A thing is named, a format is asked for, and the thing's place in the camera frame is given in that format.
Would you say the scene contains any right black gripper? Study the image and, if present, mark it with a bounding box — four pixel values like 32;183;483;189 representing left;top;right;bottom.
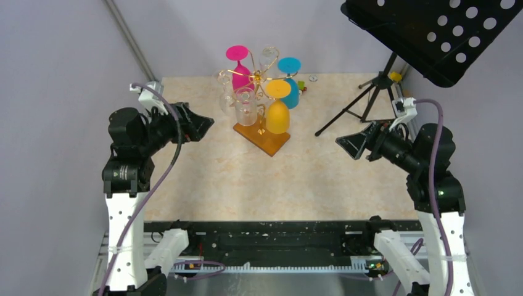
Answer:
336;117;422;171

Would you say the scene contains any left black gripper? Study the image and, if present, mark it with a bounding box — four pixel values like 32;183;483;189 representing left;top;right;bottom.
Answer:
138;101;213;155

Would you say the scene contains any clear smooth wine glass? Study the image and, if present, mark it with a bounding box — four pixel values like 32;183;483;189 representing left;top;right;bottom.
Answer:
216;70;236;115

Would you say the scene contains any clear ribbed wine glass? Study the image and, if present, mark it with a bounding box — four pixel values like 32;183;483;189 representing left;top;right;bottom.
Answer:
234;87;257;126

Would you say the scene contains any yellow wine glass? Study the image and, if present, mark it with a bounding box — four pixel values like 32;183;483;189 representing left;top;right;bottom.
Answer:
265;80;291;134

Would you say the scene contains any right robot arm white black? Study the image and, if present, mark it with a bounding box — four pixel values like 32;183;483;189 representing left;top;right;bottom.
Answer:
336;122;474;295

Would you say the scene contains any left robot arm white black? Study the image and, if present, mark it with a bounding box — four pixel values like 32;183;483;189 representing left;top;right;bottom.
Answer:
93;102;215;295

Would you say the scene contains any wooden rack base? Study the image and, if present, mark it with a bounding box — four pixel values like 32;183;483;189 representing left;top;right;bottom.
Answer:
233;115;290;157

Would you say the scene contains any pink wine glass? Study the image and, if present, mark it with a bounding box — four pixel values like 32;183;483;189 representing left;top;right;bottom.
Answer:
226;45;255;92

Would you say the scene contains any clear rear wine glass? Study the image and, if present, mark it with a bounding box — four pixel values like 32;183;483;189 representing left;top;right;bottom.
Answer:
258;46;279;78

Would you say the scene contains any blue wine glass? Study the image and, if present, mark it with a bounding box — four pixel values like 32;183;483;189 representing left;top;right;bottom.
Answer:
278;57;302;109

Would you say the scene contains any black tripod stand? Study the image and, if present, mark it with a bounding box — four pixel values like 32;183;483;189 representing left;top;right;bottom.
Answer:
314;52;403;138

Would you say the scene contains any toy brick car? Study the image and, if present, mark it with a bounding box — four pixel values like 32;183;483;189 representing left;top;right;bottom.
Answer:
297;81;307;96

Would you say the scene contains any yellow clamp knob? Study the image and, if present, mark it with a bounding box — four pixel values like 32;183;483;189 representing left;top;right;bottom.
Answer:
388;72;403;83

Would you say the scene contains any black music stand tray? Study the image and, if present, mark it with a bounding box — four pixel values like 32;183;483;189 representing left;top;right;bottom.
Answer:
340;1;522;88

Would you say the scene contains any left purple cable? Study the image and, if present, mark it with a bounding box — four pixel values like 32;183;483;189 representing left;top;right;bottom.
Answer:
96;83;226;296

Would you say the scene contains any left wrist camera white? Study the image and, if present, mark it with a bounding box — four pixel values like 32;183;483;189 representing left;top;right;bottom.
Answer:
130;81;168;115

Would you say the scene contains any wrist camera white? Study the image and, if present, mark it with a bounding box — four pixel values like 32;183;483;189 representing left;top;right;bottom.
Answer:
389;97;418;131
130;81;168;115

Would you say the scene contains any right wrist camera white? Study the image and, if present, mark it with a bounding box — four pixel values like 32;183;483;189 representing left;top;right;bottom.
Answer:
389;97;418;131

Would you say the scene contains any gold wire glass rack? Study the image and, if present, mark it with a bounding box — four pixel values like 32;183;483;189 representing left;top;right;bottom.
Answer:
225;49;297;129

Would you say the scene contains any aluminium corner post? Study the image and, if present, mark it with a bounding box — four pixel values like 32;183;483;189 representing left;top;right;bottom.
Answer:
102;0;159;81

